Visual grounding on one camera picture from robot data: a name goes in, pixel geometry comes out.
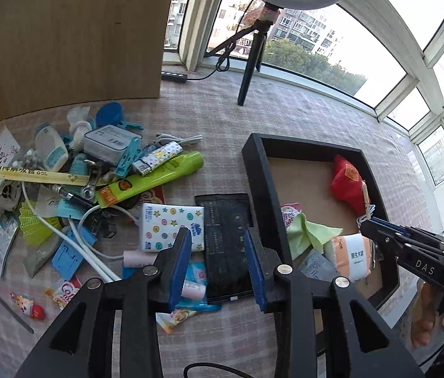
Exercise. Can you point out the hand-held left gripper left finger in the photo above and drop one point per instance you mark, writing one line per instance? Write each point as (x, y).
(180, 267)

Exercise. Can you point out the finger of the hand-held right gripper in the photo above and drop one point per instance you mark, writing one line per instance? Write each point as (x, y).
(387, 225)
(391, 242)

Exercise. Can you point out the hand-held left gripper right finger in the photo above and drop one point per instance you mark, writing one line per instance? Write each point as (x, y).
(254, 271)

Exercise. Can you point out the chopsticks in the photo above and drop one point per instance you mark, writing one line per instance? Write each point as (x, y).
(365, 197)

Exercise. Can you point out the black packet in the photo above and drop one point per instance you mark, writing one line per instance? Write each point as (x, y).
(224, 244)

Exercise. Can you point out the orange white tissue pack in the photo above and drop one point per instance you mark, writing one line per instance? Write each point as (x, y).
(350, 258)

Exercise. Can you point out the red pouch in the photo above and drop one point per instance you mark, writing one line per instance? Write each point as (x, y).
(346, 181)

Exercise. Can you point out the green cloth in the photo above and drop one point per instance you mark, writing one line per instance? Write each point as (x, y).
(304, 236)

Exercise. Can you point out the black tray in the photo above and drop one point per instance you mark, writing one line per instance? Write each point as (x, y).
(261, 189)

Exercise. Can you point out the yellow shuttlecock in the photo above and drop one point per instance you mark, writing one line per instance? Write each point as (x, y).
(32, 224)

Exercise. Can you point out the yellow paper strip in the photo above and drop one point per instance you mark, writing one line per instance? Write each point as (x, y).
(21, 172)

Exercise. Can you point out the plaid cloth covered desktop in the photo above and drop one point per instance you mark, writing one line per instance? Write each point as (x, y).
(214, 126)

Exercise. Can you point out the person's right hand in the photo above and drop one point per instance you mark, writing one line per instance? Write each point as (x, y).
(423, 315)

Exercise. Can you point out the blue wet wipes pack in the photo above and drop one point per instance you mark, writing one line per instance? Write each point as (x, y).
(198, 273)

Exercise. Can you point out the star print tissue pack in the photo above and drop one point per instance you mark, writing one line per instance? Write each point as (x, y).
(167, 224)

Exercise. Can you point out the colourful snack packet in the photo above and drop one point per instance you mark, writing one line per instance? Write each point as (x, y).
(174, 319)

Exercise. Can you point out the grey foil packet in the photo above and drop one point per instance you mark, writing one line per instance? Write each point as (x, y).
(316, 264)

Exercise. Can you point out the green tube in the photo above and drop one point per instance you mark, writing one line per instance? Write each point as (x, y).
(155, 179)

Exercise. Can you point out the patterned lighter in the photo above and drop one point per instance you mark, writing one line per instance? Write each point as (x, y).
(159, 158)

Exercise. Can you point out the blue phone stand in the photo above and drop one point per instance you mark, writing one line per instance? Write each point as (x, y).
(66, 260)

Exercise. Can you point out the red white candy packet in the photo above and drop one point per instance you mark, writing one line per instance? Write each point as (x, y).
(64, 288)

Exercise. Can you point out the metal spring clamp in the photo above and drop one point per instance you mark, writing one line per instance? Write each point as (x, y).
(88, 191)

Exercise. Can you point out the teal clothes clip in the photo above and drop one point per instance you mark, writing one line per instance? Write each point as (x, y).
(129, 157)

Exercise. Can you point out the black pen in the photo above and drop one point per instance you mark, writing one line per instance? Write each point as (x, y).
(74, 197)

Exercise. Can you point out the grey sachet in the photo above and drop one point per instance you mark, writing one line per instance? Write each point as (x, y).
(38, 256)

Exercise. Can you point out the white box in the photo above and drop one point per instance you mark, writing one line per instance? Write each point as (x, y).
(107, 141)

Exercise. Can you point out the small cartoon figurine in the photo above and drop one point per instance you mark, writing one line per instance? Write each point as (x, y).
(29, 306)

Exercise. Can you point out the blue round case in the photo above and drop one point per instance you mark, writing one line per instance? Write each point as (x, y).
(108, 113)

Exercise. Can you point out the white lotion bottle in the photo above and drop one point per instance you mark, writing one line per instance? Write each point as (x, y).
(50, 149)

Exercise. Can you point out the white blue printed card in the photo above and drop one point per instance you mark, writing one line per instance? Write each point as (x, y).
(1, 244)

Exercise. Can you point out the clear bag of earbuds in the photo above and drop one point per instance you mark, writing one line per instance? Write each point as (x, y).
(78, 118)

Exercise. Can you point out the black power strip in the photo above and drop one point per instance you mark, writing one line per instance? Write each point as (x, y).
(174, 77)

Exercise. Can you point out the black tripod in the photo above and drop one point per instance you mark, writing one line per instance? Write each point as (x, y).
(250, 67)

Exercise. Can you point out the light wooden board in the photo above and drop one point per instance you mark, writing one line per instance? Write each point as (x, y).
(68, 35)

